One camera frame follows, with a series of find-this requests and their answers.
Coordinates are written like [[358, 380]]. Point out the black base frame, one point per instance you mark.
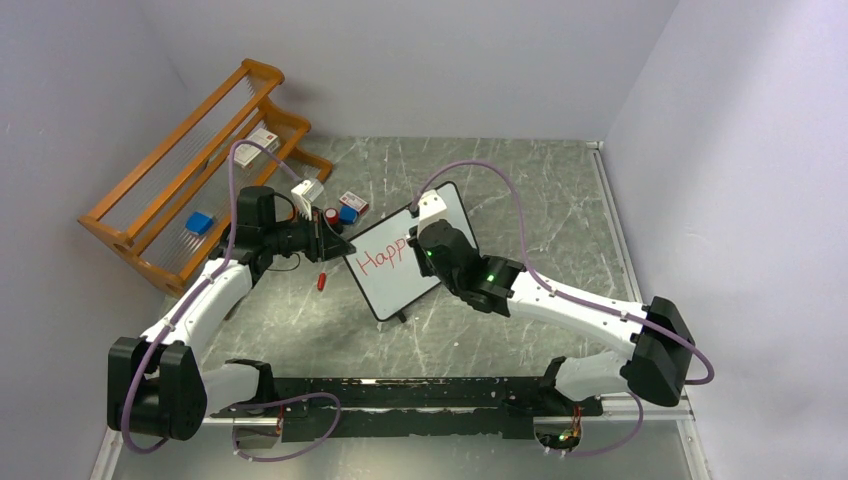
[[397, 408]]

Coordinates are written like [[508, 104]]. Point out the orange wooden rack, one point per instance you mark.
[[142, 218]]

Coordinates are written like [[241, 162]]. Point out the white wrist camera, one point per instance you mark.
[[431, 209], [304, 194]]

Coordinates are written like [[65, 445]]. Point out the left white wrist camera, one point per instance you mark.
[[304, 194]]

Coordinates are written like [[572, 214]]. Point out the white red box on rack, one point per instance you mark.
[[248, 155]]

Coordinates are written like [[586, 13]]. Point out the blue small block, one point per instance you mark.
[[348, 215]]

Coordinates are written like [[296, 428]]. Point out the blue block on rack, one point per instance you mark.
[[199, 223]]

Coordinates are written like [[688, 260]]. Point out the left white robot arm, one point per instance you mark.
[[155, 386]]

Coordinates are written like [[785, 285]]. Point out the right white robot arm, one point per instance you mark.
[[647, 346]]

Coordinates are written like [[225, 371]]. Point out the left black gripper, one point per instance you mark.
[[323, 243]]

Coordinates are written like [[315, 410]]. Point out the red white small box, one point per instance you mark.
[[354, 202]]

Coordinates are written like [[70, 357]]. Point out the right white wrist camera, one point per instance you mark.
[[431, 209]]

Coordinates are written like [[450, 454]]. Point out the black framed whiteboard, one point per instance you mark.
[[385, 268]]

